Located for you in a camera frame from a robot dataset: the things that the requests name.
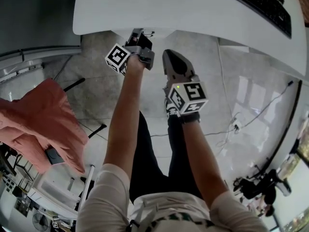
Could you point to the black and white shoe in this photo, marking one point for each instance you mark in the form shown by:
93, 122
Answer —
170, 110

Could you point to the white shirt with green print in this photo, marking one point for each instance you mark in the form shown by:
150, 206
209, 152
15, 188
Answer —
169, 211

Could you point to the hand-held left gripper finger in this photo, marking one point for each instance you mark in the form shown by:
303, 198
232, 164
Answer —
135, 37

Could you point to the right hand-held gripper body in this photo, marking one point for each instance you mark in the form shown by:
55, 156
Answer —
190, 95

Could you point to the white desk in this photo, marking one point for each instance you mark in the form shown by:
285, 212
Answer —
169, 8

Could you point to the person's left forearm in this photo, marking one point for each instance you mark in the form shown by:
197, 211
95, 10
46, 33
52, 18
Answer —
125, 117

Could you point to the black floor fan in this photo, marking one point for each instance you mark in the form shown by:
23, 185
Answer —
39, 220

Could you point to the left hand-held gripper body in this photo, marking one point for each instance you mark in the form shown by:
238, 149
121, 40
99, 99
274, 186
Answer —
117, 57

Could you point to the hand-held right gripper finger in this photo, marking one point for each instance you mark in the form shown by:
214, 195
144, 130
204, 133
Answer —
186, 61
166, 64

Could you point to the black floor rail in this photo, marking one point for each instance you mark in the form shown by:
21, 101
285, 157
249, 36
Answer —
288, 129

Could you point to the pink folding chair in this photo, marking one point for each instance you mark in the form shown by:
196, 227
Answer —
41, 120

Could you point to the black keyboard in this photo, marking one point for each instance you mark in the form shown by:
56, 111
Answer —
263, 6

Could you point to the black wristwatch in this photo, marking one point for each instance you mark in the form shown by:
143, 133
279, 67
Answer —
190, 118

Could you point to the black box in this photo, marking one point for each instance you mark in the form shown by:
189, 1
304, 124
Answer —
53, 156

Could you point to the person's right forearm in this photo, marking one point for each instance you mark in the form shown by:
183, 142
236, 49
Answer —
200, 158

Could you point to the white power strip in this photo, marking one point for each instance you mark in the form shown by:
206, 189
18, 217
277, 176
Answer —
236, 126

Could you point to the black trousers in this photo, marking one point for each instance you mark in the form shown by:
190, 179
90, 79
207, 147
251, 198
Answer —
154, 158

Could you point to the black office chair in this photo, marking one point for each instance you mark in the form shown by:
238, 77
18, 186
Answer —
263, 185

